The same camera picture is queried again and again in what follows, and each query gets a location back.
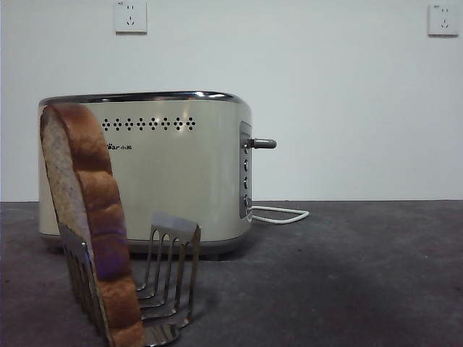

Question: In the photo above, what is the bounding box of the grey toaster lever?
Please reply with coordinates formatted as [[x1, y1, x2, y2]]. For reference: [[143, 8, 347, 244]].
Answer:
[[245, 137, 278, 150]]

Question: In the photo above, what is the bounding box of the brown-crusted bread slice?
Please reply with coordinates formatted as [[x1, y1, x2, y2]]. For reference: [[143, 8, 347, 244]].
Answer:
[[38, 103, 146, 347]]

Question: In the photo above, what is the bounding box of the cream two-slot toaster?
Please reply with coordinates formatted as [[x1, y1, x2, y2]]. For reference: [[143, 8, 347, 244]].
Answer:
[[38, 90, 254, 261]]

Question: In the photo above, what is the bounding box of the shiny metal toast rack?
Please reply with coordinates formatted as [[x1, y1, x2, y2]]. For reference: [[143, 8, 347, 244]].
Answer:
[[57, 212, 203, 347]]

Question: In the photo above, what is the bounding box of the white power cable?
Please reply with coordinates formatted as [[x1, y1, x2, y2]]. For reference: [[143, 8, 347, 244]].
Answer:
[[248, 205, 311, 226]]

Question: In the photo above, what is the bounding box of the white wall socket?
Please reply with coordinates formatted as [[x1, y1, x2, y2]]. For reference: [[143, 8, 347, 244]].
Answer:
[[427, 4, 460, 38], [114, 0, 148, 36]]

